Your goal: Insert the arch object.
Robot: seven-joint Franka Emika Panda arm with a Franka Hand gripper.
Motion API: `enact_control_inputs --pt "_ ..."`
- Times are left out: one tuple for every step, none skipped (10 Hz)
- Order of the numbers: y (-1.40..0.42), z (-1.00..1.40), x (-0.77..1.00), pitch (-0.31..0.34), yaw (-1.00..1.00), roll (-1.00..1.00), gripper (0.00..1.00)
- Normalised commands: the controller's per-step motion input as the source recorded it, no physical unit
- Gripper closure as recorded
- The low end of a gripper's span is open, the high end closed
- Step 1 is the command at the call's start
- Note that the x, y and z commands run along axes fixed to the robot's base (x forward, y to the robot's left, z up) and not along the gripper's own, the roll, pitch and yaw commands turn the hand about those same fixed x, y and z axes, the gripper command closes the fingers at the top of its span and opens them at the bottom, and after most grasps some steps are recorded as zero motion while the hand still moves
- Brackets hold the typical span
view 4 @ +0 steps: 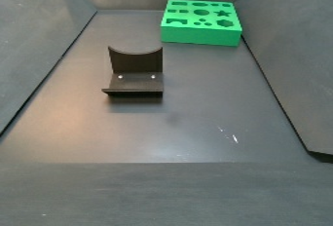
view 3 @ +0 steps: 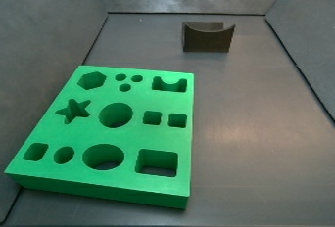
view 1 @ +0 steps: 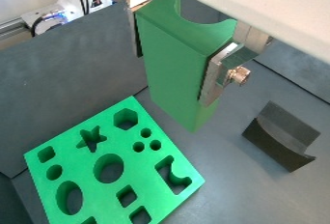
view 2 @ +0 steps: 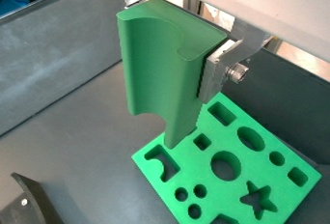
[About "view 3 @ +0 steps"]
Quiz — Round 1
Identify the dark grey arch block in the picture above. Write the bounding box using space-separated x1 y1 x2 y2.
183 22 236 53

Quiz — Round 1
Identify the green shape sorter board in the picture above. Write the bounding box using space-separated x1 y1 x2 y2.
6 66 195 208

